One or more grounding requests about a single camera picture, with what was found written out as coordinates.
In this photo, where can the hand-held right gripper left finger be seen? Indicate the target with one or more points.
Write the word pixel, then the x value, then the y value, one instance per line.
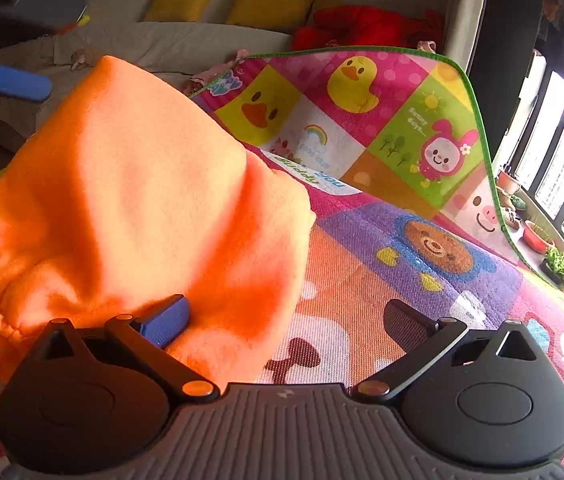
pixel 164 324

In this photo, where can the orange pumpkin costume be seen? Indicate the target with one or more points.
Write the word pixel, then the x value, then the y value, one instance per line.
pixel 127 210

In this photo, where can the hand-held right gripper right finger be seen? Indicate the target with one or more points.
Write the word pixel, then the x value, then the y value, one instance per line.
pixel 406 324

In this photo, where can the beige shoe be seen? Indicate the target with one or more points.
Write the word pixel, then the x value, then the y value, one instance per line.
pixel 506 200
pixel 511 219

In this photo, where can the green leafy plant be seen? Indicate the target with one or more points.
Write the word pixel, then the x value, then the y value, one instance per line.
pixel 557 265

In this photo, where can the beige plush toy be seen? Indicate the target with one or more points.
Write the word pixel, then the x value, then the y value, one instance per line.
pixel 87 57

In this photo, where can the pink flower pot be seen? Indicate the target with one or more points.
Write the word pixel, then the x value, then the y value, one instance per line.
pixel 507 182

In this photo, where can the colourful cartoon play mat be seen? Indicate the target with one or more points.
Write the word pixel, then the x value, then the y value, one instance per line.
pixel 411 210

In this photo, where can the red plastic basin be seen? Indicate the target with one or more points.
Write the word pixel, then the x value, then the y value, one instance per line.
pixel 537 236

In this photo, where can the pink cloth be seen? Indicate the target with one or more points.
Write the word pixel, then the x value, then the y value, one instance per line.
pixel 217 72
pixel 425 46

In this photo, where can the grey covered sofa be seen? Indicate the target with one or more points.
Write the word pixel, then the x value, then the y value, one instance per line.
pixel 162 42

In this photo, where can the black framed window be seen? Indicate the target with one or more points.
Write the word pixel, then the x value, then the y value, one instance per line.
pixel 561 170

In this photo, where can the red plush blanket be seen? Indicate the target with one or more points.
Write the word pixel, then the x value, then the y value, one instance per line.
pixel 361 27

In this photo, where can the yellow cushion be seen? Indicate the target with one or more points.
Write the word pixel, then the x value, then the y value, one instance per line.
pixel 272 6
pixel 327 2
pixel 182 4

